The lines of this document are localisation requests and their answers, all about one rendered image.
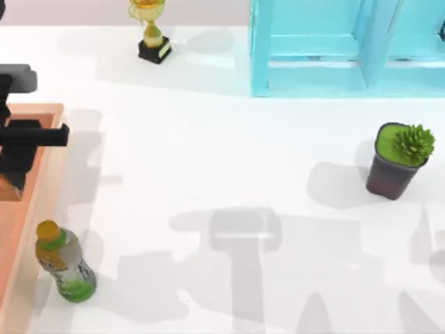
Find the light blue rack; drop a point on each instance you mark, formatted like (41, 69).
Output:
(327, 48)

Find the shallow salmon box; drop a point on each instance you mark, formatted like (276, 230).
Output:
(31, 195)

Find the grey rounded box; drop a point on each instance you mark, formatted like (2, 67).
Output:
(21, 78)

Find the green plant in dark pot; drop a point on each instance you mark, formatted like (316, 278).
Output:
(400, 160)

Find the gold trophy with black base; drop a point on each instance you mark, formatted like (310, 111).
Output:
(152, 33)

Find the green and orange bottle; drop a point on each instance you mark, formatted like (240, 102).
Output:
(66, 264)

